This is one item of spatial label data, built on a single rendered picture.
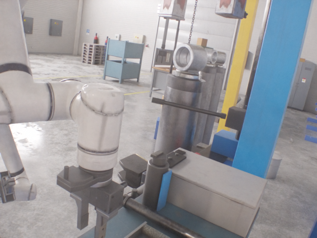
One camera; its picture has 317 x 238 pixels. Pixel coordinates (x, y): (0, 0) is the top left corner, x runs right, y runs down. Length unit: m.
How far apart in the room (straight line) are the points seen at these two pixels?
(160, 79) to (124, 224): 6.84
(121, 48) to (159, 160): 8.50
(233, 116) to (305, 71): 10.18
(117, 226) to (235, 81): 3.32
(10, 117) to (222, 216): 0.72
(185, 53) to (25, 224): 1.93
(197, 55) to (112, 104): 0.94
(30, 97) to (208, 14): 12.54
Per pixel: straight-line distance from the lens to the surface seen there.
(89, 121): 0.51
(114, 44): 9.48
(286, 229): 3.16
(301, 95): 11.43
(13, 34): 0.65
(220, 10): 1.32
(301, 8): 1.24
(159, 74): 7.60
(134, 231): 0.83
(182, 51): 1.47
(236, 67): 3.95
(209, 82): 2.75
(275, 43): 1.22
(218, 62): 3.07
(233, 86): 3.96
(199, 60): 1.40
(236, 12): 1.31
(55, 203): 2.79
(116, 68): 9.42
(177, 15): 1.54
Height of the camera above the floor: 1.63
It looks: 15 degrees down
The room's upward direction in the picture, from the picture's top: 10 degrees clockwise
